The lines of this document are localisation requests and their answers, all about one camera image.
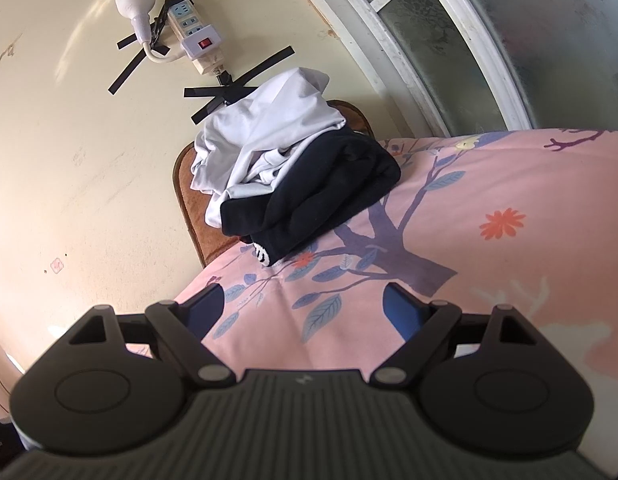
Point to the pink wall sticker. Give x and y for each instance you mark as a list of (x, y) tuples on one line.
[(57, 265)]

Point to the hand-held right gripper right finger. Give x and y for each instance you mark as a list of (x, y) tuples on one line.
[(404, 312)]

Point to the white framed frosted window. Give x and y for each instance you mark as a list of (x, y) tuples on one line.
[(469, 15)]

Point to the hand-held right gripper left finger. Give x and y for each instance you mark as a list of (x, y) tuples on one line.
[(206, 310)]

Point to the white garment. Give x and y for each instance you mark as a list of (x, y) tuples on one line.
[(259, 125)]

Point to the white power strip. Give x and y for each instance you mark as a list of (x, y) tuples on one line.
[(196, 35)]

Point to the pink floral bedsheet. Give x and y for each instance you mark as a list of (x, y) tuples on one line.
[(489, 270)]

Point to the black garment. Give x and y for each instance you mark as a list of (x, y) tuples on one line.
[(329, 195)]

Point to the black tape strips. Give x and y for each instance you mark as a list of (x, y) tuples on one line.
[(199, 91)]

